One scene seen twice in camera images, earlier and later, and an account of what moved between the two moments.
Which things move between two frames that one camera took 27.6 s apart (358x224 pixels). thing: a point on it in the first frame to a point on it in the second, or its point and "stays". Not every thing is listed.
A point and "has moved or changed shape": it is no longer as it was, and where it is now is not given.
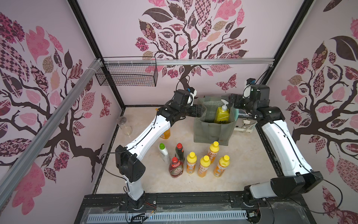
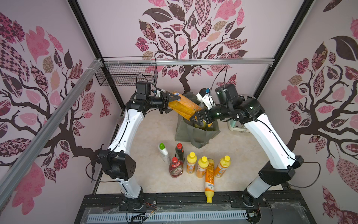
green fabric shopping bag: x=205 y=130 has moved or changed shape
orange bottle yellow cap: x=204 y=162 stays
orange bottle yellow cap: x=191 y=160 stays
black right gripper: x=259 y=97 to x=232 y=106
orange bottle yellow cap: x=214 y=148 to x=209 y=180
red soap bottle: x=176 y=168 stays
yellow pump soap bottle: x=222 y=114 has moved or changed shape
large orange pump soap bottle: x=166 y=135 has moved or changed shape
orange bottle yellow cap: x=223 y=163 stays
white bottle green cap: x=164 y=153 stays
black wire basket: x=128 y=71 stays
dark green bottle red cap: x=180 y=151 stays
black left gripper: x=196 y=112 to x=168 y=99
